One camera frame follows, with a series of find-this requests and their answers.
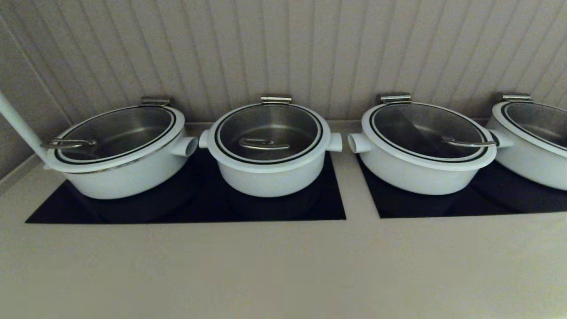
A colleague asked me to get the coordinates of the white pot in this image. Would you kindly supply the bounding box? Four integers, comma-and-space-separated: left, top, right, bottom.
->
348, 102, 514, 195
198, 103, 343, 198
44, 104, 198, 200
487, 101, 567, 191

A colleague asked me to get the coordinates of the white pole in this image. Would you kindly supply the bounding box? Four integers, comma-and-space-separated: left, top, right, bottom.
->
0, 91, 49, 165

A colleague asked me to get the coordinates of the black glass cooktop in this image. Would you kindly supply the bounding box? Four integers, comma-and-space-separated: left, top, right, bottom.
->
24, 151, 347, 224
357, 155, 567, 219

